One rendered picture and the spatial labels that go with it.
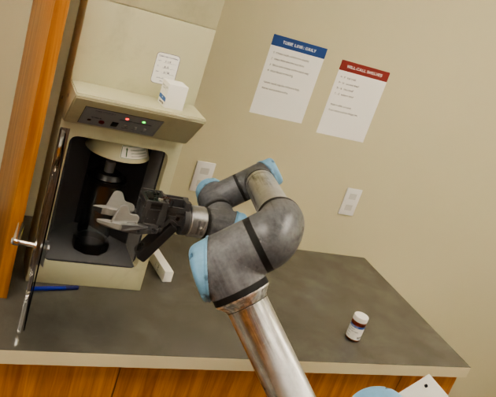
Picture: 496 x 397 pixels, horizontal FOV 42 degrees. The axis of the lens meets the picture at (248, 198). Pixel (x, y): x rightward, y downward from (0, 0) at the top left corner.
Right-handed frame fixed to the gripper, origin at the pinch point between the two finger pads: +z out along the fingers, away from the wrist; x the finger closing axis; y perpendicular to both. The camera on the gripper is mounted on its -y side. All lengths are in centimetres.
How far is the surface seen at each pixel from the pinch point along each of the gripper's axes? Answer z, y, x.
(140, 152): -14.1, 6.5, -29.7
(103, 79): 0.7, 24.4, -25.9
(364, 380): -91, -42, 1
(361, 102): -101, 27, -69
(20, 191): 15.3, -4.2, -16.9
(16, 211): 15.4, -9.4, -16.9
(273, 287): -72, -34, -35
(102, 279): -12.1, -31.2, -26.0
